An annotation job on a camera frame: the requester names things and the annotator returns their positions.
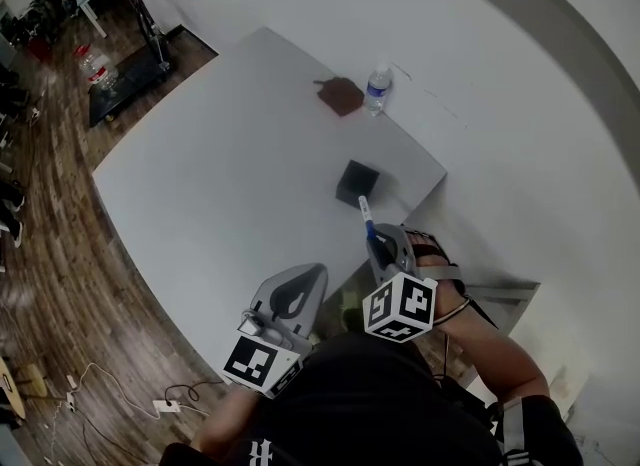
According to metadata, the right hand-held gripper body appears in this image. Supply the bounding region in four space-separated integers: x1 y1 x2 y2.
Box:
361 267 438 345

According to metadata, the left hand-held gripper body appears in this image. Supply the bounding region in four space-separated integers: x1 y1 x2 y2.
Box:
222 302 316 401

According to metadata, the blue and white pen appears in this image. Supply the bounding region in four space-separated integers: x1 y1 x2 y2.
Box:
358 195 378 243

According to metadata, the black cube box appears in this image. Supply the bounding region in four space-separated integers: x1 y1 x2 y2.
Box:
335 159 382 208

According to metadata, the person's left forearm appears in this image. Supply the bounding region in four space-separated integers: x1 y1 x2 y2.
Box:
191 387 261 455

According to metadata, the person's right forearm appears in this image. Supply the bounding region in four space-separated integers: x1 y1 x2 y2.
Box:
433 298 551 408

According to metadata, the person's right hand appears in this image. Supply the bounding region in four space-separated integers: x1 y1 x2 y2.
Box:
401 227 474 326

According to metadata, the white power strip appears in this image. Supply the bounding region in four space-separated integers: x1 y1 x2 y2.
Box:
151 398 182 418

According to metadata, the person's black shirt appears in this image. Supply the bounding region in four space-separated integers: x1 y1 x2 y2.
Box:
159 331 585 466

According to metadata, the clear plastic water bottle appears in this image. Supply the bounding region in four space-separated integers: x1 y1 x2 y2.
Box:
363 65 394 118

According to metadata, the brown leather pouch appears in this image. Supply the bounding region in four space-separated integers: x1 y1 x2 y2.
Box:
313 76 365 119

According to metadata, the small round wooden stool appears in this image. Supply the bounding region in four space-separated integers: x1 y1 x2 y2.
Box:
19 363 49 401

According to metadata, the black platform cart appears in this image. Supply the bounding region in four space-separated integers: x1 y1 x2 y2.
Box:
88 46 174 129

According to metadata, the large clear water jug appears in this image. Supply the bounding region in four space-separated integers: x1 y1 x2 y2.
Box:
79 50 121 96

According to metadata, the thin wrist bracelet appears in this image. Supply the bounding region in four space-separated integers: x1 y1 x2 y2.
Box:
433 295 474 328

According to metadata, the black floor cable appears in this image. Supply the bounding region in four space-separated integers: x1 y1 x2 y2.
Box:
164 384 202 408

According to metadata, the white floor cable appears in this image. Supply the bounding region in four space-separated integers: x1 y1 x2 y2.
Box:
69 362 162 416

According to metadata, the black cart handle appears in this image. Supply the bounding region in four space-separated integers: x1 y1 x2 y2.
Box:
129 0 169 73

